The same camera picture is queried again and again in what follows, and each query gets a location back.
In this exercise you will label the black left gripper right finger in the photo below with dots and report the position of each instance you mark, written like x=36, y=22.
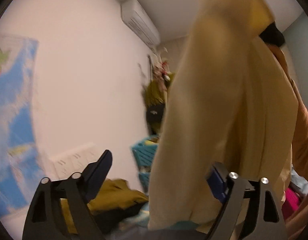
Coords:
x=250, y=209

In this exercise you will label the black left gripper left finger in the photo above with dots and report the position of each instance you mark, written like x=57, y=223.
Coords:
x=45, y=219

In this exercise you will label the cream beige jacket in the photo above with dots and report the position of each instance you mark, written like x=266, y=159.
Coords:
x=231, y=102

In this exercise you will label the olive mustard garment on bed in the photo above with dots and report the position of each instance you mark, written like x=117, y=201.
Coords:
x=115, y=202

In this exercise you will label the teal perforated plastic basket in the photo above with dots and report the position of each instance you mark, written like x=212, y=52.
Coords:
x=143, y=152

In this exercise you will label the colourful wall map poster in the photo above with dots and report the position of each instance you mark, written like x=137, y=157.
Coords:
x=20, y=166

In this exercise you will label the white wall socket panel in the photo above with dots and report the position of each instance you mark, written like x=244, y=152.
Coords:
x=75, y=160

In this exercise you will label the white wall air conditioner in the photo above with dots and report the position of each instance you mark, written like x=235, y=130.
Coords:
x=135, y=17

